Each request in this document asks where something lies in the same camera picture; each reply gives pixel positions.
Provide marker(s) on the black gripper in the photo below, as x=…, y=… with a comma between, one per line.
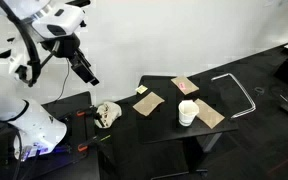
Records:
x=62, y=45

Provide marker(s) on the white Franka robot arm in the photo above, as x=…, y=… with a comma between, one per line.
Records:
x=37, y=130

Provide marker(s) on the white paper cup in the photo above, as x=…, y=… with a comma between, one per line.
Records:
x=187, y=116

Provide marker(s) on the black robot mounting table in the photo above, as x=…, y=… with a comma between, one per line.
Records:
x=80, y=100

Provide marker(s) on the crumpled beige cloth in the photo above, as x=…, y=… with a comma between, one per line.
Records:
x=108, y=113

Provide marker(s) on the yellow sticky note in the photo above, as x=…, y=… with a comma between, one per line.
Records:
x=141, y=89

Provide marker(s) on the brown paper napkin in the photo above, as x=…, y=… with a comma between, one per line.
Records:
x=210, y=115
x=148, y=103

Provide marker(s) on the blue lit connector block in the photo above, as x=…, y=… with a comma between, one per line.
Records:
x=34, y=150

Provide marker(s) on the brown napkin with pink label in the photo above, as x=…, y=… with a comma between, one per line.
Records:
x=185, y=85

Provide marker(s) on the black pedestal table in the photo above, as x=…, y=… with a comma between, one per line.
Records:
x=164, y=126

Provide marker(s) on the silver metal tube frame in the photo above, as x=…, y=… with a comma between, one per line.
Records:
x=220, y=76

